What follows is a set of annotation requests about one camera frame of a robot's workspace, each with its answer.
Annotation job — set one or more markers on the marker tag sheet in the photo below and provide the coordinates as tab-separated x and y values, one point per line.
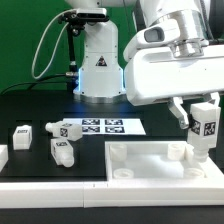
109	126

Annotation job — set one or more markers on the white front fence bar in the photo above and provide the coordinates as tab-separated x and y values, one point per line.
110	194

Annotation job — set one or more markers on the white square tabletop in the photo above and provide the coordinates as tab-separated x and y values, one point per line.
156	160

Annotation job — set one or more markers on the white left fence piece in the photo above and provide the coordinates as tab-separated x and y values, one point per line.
3	156

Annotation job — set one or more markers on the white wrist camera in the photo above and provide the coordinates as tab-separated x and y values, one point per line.
156	37

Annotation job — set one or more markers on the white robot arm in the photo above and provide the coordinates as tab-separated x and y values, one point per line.
100	77

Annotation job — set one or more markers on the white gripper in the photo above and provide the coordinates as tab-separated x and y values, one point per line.
153	75

